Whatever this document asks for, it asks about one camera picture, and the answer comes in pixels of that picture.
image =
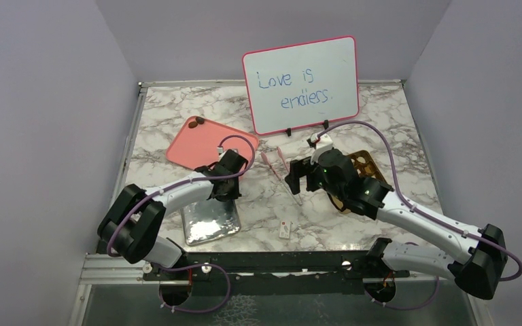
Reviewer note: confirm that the silver tin lid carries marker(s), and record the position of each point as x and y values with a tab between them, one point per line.
209	220

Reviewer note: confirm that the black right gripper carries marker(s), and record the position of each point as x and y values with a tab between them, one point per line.
298	168

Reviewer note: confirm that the pink plastic tray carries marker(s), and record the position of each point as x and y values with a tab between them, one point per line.
194	147

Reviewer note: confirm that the gold chocolate box tray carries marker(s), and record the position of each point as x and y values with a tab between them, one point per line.
365	166

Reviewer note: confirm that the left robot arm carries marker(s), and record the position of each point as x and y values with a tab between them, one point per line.
131	226

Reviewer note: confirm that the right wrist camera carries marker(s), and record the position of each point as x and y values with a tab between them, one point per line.
319	144

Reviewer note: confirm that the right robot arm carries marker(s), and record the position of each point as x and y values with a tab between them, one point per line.
472	257

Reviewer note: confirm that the small white red card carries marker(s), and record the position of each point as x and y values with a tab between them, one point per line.
284	230

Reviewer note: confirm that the black metal base rail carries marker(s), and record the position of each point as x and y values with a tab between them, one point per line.
269	273

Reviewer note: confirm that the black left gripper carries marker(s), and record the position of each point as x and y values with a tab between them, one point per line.
233	194

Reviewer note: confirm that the pink framed whiteboard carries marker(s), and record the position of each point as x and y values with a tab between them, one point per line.
301	85

